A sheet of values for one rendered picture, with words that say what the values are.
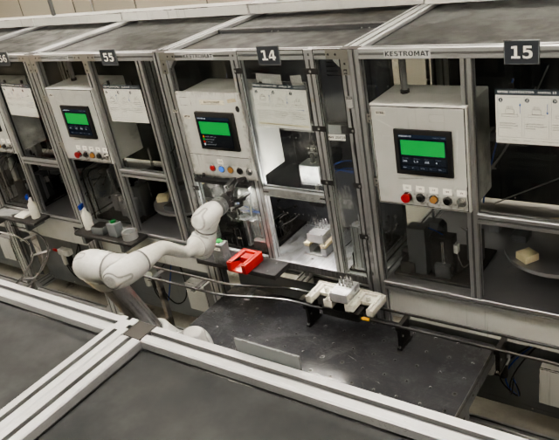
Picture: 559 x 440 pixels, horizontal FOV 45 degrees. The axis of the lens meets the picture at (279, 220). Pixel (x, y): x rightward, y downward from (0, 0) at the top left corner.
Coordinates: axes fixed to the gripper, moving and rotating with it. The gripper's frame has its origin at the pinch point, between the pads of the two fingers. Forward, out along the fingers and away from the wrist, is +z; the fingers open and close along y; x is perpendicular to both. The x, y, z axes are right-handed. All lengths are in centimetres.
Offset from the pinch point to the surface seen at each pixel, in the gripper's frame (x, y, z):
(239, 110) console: -6.5, 37.8, 4.9
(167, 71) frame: 34, 61, 10
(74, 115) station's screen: 116, 43, 17
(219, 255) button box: 25.7, -38.0, -1.7
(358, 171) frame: -64, 5, 0
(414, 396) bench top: -91, -79, -46
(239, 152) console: 0.9, 16.4, 6.3
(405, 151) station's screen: -90, 16, -7
